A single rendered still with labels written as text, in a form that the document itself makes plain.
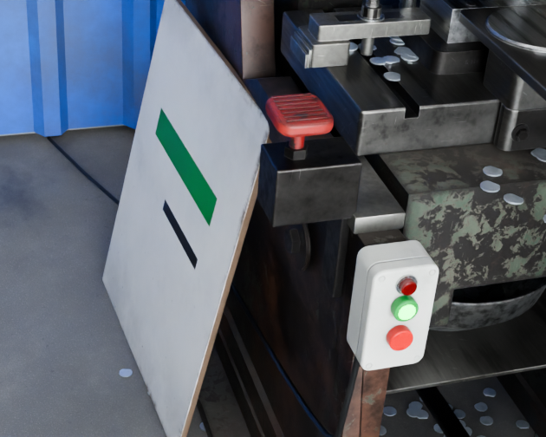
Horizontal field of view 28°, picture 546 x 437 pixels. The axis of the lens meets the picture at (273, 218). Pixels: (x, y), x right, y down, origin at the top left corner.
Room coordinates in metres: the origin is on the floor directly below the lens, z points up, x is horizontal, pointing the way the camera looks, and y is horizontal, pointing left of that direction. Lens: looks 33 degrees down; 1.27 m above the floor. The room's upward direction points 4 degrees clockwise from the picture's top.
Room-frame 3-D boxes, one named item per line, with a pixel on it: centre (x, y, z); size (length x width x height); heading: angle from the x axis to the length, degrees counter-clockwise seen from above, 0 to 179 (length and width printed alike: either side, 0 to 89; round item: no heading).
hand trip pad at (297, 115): (1.00, -0.02, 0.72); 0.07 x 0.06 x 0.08; 20
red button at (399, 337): (0.92, -0.15, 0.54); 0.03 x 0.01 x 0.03; 110
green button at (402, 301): (0.92, -0.15, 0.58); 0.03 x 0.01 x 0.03; 110
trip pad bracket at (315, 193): (1.01, -0.04, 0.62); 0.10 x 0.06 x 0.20; 110
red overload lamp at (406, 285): (0.92, -0.15, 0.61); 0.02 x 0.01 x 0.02; 110
